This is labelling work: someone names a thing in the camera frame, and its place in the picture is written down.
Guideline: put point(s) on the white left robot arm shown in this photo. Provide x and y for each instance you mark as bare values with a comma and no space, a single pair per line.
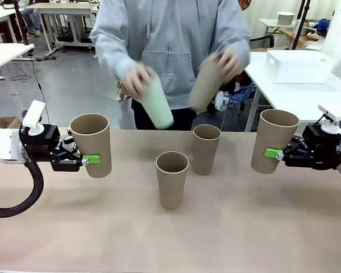
5,142

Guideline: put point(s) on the black chair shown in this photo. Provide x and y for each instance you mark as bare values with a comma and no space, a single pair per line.
270,39

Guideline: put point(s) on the person's torso grey hoodie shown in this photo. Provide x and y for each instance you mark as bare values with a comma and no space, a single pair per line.
173,42

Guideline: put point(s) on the white rounded-corner table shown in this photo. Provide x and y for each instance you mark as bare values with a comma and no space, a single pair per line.
278,94

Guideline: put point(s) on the white round container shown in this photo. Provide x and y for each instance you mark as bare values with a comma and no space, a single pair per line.
285,17

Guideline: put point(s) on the white desk with metal legs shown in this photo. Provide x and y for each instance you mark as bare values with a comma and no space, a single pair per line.
62,8

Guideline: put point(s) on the person's right forearm grey sleeve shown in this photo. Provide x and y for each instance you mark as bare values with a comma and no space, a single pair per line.
110,57

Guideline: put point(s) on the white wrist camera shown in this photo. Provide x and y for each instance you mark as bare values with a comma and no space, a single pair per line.
331,112
35,113

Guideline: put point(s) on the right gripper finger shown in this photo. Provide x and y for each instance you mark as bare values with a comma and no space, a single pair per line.
294,145
272,153

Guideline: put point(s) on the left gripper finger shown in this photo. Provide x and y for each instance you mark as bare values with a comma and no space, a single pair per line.
71,165
69,145

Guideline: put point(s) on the heap of clothes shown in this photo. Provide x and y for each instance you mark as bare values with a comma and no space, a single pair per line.
238,94

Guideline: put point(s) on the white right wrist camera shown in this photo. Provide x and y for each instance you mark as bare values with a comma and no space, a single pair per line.
331,112

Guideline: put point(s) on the person's left forearm grey sleeve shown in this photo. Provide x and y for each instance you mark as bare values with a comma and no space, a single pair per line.
241,42

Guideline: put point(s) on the white table with clutter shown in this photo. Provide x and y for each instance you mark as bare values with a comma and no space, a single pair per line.
268,24

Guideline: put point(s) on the person's dark trousers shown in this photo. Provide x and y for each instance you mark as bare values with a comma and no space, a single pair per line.
182,119

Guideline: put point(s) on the seated person in jeans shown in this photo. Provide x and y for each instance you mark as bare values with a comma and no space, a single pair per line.
34,20

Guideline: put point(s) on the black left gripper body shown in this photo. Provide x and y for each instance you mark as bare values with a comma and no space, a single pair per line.
39,145

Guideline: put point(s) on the person's right hand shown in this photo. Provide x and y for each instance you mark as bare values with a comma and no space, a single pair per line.
136,82

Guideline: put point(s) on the dark floor power strip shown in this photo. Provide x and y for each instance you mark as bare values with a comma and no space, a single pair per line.
45,57

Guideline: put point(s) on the tan plastic cup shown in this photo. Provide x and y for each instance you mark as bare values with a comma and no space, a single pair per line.
201,88
206,156
272,133
172,187
93,136

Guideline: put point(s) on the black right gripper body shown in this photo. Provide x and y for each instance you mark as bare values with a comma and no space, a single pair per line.
321,148

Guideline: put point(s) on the blue cloth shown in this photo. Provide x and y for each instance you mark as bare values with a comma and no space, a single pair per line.
322,25

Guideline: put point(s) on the metal clamp bracket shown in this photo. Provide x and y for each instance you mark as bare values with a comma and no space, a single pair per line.
115,96

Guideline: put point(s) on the pale green plastic cup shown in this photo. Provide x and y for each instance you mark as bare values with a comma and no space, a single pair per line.
157,108

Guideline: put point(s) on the person's left hand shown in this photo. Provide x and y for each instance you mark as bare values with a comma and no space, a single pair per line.
233,62

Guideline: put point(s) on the white plastic basket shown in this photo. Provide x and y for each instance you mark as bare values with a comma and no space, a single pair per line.
298,71

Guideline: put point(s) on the black tripod stand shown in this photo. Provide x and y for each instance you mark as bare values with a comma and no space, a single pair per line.
22,25
298,25

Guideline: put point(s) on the white side table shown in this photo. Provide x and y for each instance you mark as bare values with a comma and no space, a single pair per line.
5,54

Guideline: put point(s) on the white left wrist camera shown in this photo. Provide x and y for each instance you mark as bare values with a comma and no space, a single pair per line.
35,113

